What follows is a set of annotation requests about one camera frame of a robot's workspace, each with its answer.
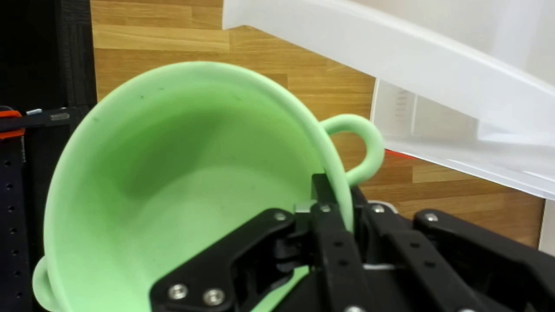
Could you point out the green plastic pot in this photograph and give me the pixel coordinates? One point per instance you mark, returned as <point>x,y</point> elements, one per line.
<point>174,160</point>

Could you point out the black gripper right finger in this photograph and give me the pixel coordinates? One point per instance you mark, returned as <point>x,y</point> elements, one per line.
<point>403,264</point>

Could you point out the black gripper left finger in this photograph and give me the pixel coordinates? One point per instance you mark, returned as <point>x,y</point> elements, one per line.
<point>339,270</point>

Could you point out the white plastic drawer tray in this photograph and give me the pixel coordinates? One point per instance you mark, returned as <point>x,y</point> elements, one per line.
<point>463,84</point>

